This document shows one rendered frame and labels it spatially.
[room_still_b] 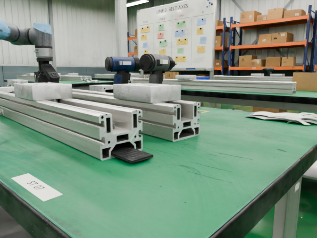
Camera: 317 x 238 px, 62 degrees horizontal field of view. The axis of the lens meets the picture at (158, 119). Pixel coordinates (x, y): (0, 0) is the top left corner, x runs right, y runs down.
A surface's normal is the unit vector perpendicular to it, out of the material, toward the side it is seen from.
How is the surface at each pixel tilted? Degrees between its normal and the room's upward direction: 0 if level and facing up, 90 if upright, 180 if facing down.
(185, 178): 0
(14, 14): 90
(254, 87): 90
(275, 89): 90
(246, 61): 91
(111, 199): 0
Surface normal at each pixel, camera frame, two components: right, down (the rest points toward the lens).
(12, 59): 0.74, 0.12
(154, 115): -0.72, 0.12
